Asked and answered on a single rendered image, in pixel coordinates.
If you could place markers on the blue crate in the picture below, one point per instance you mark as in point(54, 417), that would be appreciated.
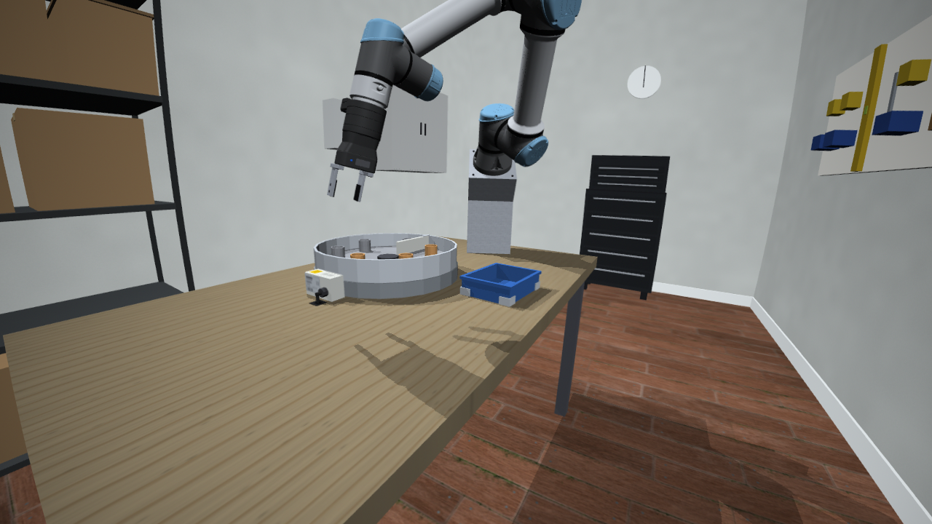
point(496, 283)

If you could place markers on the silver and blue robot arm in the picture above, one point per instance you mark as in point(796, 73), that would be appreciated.
point(503, 136)

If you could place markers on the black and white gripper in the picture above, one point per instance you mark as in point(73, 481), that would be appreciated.
point(363, 125)

